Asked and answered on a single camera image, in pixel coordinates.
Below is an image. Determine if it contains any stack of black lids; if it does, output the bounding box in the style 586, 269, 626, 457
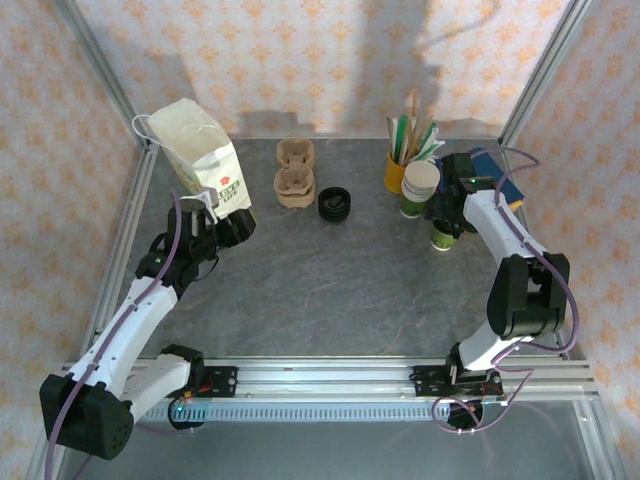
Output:
318, 186, 354, 222

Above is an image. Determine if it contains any aluminium side rail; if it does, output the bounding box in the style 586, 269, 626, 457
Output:
64, 139, 162, 362

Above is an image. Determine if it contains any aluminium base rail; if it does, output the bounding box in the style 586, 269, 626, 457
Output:
54, 355, 599, 401

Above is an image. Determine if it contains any yellow holder cup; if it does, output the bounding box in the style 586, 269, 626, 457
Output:
383, 149, 410, 195

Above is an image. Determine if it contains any stack of coloured napkins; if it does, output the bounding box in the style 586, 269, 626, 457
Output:
469, 148, 525, 204

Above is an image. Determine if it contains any green paper coffee cup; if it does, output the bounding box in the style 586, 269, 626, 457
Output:
430, 222, 460, 253

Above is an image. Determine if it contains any aluminium frame post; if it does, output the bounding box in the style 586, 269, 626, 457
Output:
499, 0, 597, 146
52, 0, 154, 151
574, 399, 629, 480

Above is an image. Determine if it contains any white paper takeout bag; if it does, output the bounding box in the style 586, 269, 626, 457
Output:
132, 98, 253, 221

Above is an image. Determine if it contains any grey slotted cable duct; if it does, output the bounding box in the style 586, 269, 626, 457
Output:
74, 402, 454, 424

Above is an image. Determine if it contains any stack of paper cups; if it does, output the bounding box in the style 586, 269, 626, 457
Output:
399, 159, 442, 221

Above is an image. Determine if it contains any wooden stir stick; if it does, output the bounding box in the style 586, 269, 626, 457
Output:
418, 114, 434, 156
409, 91, 419, 161

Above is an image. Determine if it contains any stack of pulp cup carriers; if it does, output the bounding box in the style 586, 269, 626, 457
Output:
274, 138, 317, 209

